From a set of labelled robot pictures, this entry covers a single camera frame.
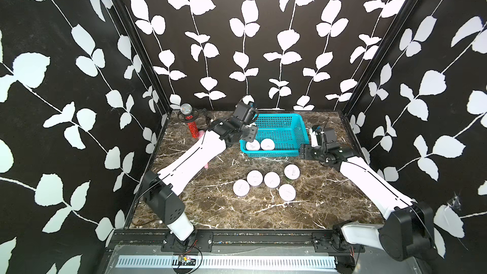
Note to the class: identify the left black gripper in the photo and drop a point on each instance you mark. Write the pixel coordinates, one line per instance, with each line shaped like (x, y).
(252, 134)

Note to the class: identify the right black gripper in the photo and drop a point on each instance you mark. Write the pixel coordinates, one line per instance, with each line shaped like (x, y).
(304, 151)

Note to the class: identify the yogurt cup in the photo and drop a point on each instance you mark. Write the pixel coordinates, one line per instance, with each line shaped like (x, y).
(287, 192)
(272, 180)
(253, 146)
(241, 188)
(292, 172)
(267, 144)
(255, 178)

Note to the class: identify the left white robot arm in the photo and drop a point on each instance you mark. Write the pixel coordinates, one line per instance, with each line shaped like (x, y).
(161, 190)

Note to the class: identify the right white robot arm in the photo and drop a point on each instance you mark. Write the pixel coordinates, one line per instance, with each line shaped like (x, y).
(408, 228)

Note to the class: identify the teal plastic basket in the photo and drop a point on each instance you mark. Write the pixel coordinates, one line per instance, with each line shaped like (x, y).
(287, 131)

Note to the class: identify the black mini tripod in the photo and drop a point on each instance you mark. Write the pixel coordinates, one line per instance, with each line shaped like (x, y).
(210, 121)

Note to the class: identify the small circuit board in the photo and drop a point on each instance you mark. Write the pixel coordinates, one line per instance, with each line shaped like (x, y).
(186, 261)

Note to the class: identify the white vented strip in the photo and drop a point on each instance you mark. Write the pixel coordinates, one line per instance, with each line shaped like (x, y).
(298, 263)

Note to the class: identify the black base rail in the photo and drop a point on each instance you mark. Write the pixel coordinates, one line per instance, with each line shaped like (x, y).
(320, 241)

